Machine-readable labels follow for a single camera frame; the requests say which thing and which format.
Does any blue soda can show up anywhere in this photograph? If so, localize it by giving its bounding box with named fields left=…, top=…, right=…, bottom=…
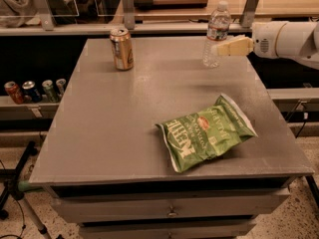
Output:
left=22, top=81, right=42, bottom=103

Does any silver green soda can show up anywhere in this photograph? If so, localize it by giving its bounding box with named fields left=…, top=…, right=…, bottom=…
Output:
left=56, top=79, right=67, bottom=96

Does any gold soda can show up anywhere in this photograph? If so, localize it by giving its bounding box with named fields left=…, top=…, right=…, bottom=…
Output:
left=110, top=28, right=134, bottom=70

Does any clear plastic water bottle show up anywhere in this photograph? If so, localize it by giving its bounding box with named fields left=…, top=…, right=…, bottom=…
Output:
left=202, top=1, right=231, bottom=68

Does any grey upper drawer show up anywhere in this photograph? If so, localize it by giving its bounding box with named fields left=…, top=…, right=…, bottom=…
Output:
left=52, top=188, right=290, bottom=223

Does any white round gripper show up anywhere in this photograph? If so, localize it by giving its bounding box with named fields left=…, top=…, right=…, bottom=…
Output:
left=216, top=21, right=287, bottom=59

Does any left metal bracket post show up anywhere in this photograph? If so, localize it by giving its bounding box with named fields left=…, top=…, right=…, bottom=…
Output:
left=33, top=0, right=55, bottom=31

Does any red soda can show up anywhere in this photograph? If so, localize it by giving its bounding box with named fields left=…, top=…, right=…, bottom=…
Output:
left=4, top=81, right=24, bottom=105

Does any grey drawer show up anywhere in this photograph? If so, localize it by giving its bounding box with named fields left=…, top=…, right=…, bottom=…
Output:
left=52, top=188, right=290, bottom=223
left=79, top=219, right=255, bottom=239

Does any green jalapeno chip bag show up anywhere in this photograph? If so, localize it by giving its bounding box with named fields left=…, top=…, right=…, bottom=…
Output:
left=157, top=94, right=257, bottom=173

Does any metal bracket post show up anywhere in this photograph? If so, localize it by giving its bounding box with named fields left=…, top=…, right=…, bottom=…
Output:
left=33, top=0, right=55, bottom=31
left=122, top=0, right=135, bottom=30
left=239, top=0, right=259, bottom=28

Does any right metal bracket post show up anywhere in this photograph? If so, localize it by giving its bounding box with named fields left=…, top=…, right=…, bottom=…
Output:
left=239, top=0, right=259, bottom=28

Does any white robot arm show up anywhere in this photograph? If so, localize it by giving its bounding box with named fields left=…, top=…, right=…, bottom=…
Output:
left=212, top=21, right=319, bottom=70

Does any grey lower drawer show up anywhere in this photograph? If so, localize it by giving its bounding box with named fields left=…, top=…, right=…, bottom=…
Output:
left=79, top=219, right=255, bottom=239

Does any grey cloth pile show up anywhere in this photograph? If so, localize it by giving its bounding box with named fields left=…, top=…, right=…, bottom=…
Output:
left=0, top=0, right=75, bottom=28

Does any black tripod stand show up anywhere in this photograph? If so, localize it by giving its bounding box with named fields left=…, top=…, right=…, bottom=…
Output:
left=0, top=141, right=38, bottom=220

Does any middle metal bracket post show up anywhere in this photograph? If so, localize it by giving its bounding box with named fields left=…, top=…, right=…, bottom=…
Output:
left=122, top=0, right=135, bottom=30

